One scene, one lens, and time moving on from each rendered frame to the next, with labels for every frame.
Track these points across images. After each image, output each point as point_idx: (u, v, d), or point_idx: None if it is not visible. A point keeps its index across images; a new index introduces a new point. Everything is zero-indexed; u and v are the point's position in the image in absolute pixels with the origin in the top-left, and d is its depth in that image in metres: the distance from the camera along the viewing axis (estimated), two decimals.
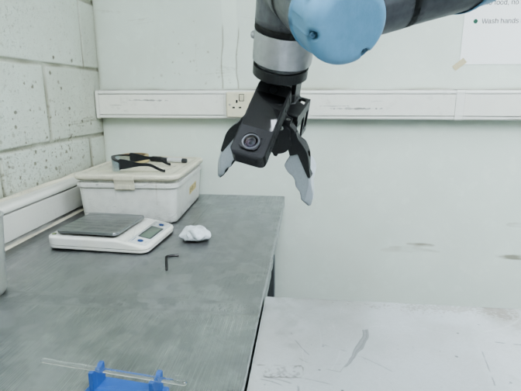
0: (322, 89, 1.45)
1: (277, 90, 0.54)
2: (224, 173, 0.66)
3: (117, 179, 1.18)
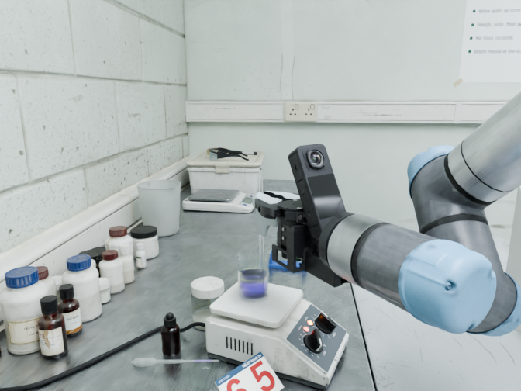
0: (356, 100, 1.95)
1: None
2: None
3: (218, 165, 1.68)
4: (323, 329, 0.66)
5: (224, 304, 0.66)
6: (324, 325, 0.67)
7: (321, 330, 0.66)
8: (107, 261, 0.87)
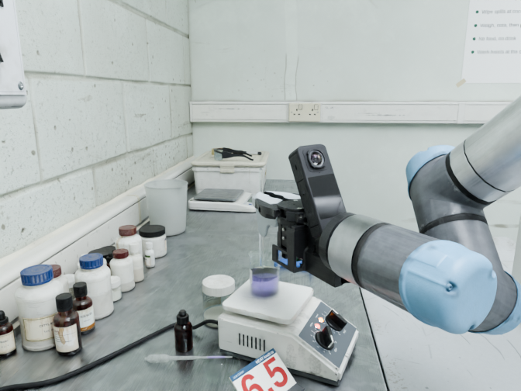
0: (360, 101, 1.96)
1: None
2: None
3: (222, 165, 1.69)
4: (334, 326, 0.67)
5: (236, 302, 0.67)
6: (335, 322, 0.68)
7: (332, 326, 0.67)
8: (118, 260, 0.89)
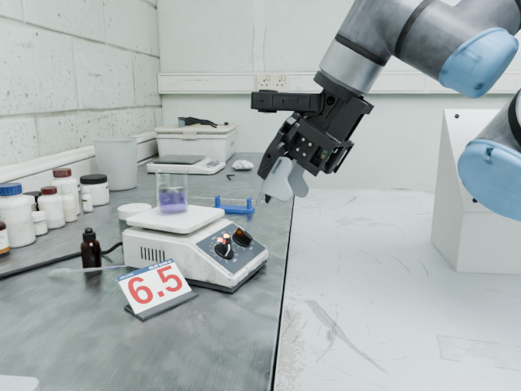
0: None
1: (318, 94, 0.57)
2: (268, 195, 0.66)
3: (184, 132, 1.68)
4: (239, 242, 0.67)
5: (141, 217, 0.67)
6: (241, 239, 0.67)
7: (236, 242, 0.66)
8: (45, 196, 0.88)
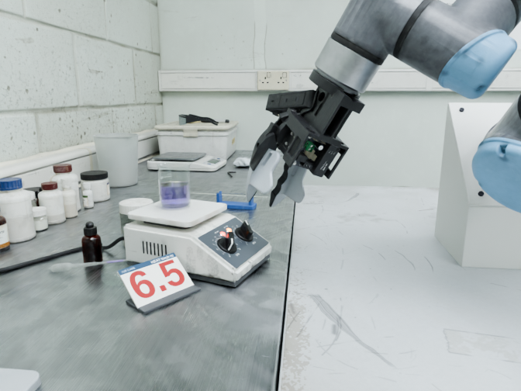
0: None
1: (317, 93, 0.57)
2: (272, 198, 0.65)
3: (185, 129, 1.68)
4: (239, 233, 0.66)
5: (143, 211, 0.66)
6: (243, 232, 0.67)
7: (236, 233, 0.66)
8: (46, 192, 0.87)
